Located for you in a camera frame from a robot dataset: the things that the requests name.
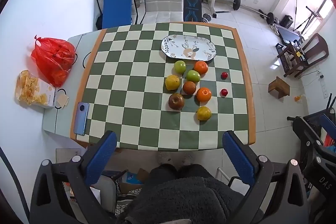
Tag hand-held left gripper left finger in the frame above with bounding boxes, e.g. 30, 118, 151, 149
29, 130, 118, 224

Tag blue smartphone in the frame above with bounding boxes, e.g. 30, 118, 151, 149
73, 102, 90, 136

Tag yellow lemon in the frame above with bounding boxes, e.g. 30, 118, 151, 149
197, 106, 212, 121
165, 75, 181, 91

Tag black blue sit-up bench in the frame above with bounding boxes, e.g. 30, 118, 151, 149
183, 0, 212, 23

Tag black cable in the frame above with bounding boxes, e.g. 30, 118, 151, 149
0, 147, 29, 224

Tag cardboard box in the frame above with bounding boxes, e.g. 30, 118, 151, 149
117, 168, 150, 185

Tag black floor rack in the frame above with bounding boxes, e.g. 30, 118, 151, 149
275, 43, 292, 75

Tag floral oval plate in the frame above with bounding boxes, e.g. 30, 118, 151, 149
161, 34, 217, 61

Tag dark red apple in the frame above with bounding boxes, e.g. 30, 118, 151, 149
168, 93, 185, 110

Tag red plastic bag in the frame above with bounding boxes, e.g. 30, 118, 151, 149
31, 35, 76, 87

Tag dark wooden chair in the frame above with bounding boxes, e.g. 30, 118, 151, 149
277, 33, 329, 79

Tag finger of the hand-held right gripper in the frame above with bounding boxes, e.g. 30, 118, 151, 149
307, 111, 336, 141
291, 116, 325, 170

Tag white power strip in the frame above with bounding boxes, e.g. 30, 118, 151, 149
316, 70, 327, 98

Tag black tripod stand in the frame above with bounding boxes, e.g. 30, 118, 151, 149
295, 5, 326, 33

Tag long thin exercise pole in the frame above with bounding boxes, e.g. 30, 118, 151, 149
293, 0, 299, 28

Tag yellow lemon bottom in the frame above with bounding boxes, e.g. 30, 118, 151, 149
197, 106, 212, 121

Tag black speaker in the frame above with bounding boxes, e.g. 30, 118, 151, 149
280, 15, 294, 29

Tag small green apple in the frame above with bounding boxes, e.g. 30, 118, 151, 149
174, 60, 187, 74

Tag orange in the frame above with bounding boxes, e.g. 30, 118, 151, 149
197, 87, 212, 102
194, 61, 209, 75

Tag beige cardboard pieces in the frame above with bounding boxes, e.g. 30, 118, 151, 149
55, 94, 69, 109

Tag small wooden stool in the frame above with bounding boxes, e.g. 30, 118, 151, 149
268, 76, 290, 99

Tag floor barbell with black plates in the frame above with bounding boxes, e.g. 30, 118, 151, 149
232, 0, 279, 25

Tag brown-red apple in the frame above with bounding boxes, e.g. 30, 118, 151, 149
183, 81, 197, 95

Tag green white checkered tablecloth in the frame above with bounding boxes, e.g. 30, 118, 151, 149
70, 22, 256, 151

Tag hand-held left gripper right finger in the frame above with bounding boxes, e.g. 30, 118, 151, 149
222, 130, 309, 224

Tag large green apple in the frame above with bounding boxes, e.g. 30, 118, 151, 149
186, 70, 201, 83

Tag white carton box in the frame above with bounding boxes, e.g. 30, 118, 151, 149
34, 81, 57, 109

